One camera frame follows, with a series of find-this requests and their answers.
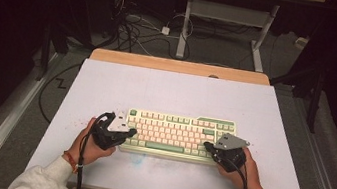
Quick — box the white power adapter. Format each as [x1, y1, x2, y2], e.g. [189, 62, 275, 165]
[160, 25, 171, 37]

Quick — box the green and pink keyboard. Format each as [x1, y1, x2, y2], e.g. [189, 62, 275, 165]
[116, 104, 241, 170]

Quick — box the tangle of floor cables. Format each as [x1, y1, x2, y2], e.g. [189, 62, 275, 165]
[105, 0, 199, 62]

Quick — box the white board table cover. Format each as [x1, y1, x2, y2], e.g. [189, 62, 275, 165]
[23, 50, 326, 189]

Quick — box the left hand-held gripper black cable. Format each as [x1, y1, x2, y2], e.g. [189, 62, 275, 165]
[73, 107, 117, 189]

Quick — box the person's left hand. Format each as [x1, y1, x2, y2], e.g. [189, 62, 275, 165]
[64, 115, 121, 170]

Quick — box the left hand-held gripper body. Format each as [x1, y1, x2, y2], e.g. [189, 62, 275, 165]
[89, 108, 134, 155]

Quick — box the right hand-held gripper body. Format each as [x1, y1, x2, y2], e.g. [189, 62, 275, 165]
[210, 131, 252, 177]

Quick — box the white metal desk frame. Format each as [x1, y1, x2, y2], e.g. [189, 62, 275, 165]
[161, 0, 327, 81]

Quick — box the orange bead bracelet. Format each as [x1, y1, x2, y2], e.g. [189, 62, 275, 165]
[60, 150, 82, 175]

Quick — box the person's right hand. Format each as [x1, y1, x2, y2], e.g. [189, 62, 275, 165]
[212, 144, 270, 189]

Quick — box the long black floor cable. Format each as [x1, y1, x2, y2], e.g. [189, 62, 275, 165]
[34, 57, 83, 129]

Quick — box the black metal stand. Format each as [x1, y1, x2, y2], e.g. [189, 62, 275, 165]
[34, 21, 74, 85]
[264, 56, 329, 135]

